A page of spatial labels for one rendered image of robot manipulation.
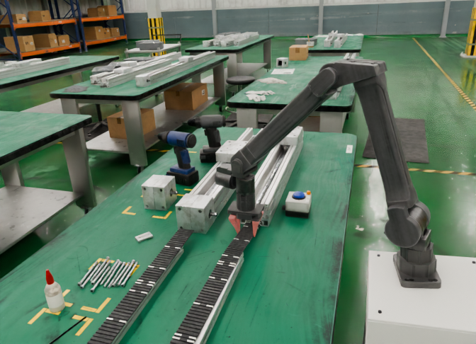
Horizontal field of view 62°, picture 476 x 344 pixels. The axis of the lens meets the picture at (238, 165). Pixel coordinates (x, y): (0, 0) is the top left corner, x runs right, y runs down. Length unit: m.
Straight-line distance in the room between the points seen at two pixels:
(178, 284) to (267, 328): 0.28
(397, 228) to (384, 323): 0.21
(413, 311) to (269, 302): 0.33
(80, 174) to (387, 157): 2.47
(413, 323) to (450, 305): 0.11
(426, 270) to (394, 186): 0.21
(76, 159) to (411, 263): 2.47
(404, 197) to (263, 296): 0.42
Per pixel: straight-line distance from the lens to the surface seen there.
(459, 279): 1.09
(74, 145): 3.02
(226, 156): 1.64
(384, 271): 1.08
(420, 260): 1.02
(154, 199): 1.49
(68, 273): 1.28
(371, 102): 0.93
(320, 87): 0.93
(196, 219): 1.31
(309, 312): 1.04
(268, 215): 1.33
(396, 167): 0.95
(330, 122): 2.99
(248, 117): 3.11
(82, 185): 3.12
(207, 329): 0.96
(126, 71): 4.17
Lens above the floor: 1.48
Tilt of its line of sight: 22 degrees down
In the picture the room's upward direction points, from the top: 3 degrees counter-clockwise
